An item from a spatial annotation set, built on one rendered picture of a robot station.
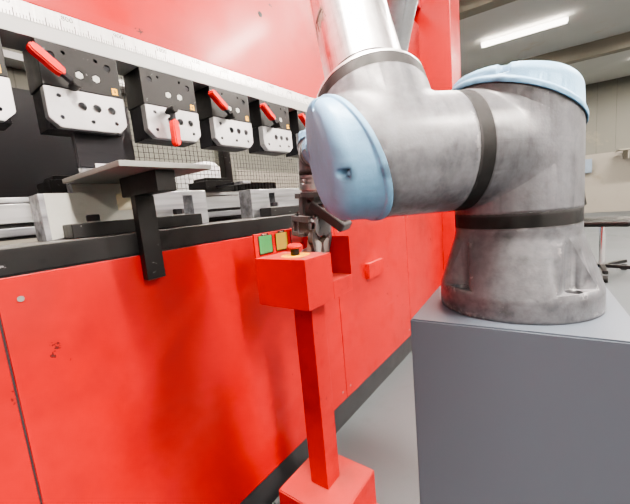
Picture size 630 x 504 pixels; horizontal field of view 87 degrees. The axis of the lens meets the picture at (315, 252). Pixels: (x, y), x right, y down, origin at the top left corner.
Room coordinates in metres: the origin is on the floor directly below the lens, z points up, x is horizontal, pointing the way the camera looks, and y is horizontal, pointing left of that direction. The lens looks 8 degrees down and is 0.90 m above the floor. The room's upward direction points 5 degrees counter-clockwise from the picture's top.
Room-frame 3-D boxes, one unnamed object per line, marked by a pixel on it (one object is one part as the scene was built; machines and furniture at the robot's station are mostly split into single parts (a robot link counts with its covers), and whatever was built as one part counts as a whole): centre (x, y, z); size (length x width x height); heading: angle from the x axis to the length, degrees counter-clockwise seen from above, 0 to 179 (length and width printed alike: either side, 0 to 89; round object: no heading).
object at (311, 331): (0.86, 0.03, 0.39); 0.06 x 0.06 x 0.54; 53
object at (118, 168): (0.72, 0.36, 1.00); 0.26 x 0.18 x 0.01; 53
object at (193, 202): (0.85, 0.44, 0.92); 0.39 x 0.06 x 0.10; 143
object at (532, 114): (0.35, -0.21, 0.94); 0.13 x 0.12 x 0.14; 97
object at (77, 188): (0.80, 0.47, 0.99); 0.14 x 0.01 x 0.03; 143
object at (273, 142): (1.26, 0.13, 1.18); 0.15 x 0.09 x 0.17; 143
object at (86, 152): (0.81, 0.47, 1.05); 0.10 x 0.02 x 0.10; 143
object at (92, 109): (0.78, 0.49, 1.18); 0.15 x 0.09 x 0.17; 143
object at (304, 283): (0.86, 0.03, 0.75); 0.20 x 0.16 x 0.18; 143
